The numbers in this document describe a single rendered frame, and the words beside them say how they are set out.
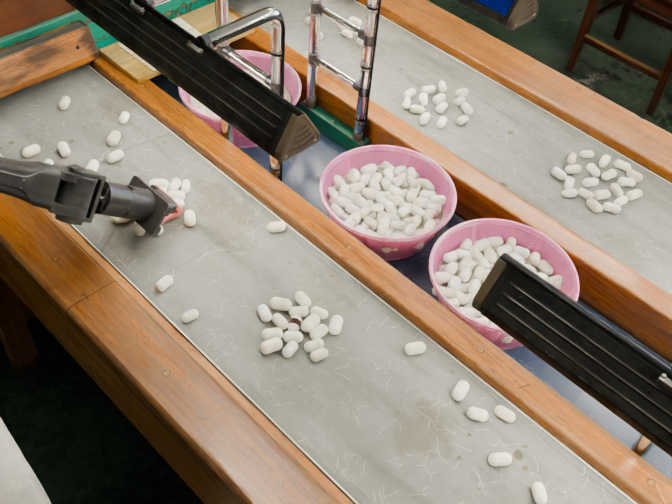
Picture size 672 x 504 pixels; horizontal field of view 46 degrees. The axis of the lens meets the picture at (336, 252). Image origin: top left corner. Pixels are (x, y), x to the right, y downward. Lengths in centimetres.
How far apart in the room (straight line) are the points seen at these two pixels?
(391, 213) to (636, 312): 48
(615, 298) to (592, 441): 33
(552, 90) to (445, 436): 93
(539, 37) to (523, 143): 188
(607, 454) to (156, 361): 69
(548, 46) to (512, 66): 162
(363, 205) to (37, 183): 61
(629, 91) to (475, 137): 174
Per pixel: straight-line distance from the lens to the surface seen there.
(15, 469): 42
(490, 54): 195
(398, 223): 149
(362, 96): 164
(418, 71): 189
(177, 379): 124
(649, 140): 182
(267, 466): 115
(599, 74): 345
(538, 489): 121
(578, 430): 127
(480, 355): 130
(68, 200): 128
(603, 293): 151
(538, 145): 175
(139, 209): 137
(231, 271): 139
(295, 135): 113
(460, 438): 124
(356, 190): 155
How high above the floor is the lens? 179
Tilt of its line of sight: 47 degrees down
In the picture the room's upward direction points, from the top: 6 degrees clockwise
